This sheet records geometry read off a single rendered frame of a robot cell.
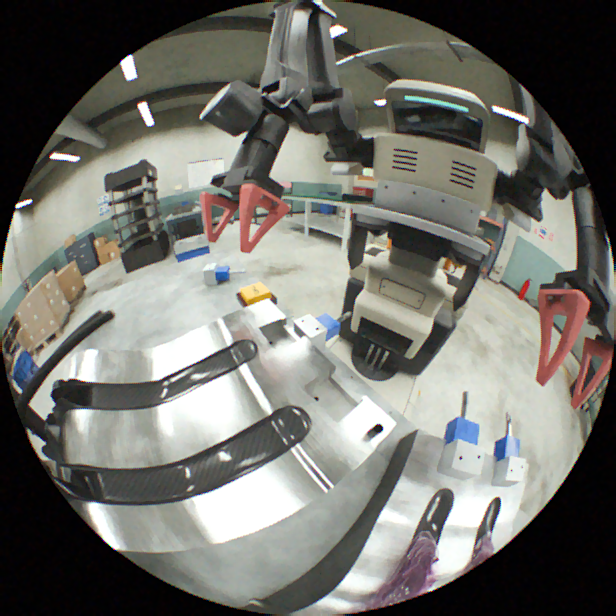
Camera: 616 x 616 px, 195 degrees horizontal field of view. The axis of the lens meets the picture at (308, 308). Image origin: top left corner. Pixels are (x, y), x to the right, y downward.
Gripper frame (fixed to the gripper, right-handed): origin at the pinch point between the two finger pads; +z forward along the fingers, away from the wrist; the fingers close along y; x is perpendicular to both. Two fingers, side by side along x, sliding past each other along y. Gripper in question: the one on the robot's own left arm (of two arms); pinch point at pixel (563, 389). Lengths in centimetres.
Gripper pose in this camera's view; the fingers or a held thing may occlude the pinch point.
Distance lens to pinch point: 24.2
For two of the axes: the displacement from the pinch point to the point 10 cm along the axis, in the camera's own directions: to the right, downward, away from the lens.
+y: 8.0, 3.9, -4.6
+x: 5.2, -0.6, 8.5
